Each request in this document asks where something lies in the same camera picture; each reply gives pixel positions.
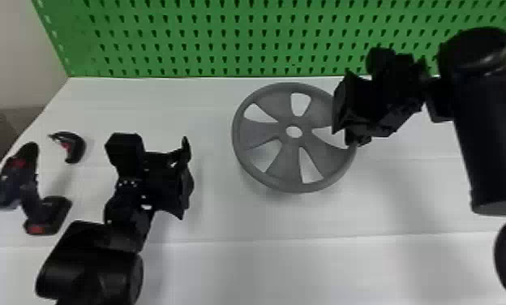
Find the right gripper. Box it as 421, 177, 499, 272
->
331, 71, 430, 148

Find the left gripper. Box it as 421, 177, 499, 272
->
141, 135, 196, 221

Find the grey wheel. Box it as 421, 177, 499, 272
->
230, 82, 358, 195

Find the black curved tool part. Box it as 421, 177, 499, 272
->
48, 131, 87, 165

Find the drill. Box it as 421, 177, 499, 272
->
0, 141, 74, 237

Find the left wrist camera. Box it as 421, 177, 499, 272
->
104, 132, 147, 179

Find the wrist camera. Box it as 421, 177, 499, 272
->
104, 132, 147, 179
365, 46, 427, 86

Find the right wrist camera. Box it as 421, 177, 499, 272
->
365, 46, 427, 86

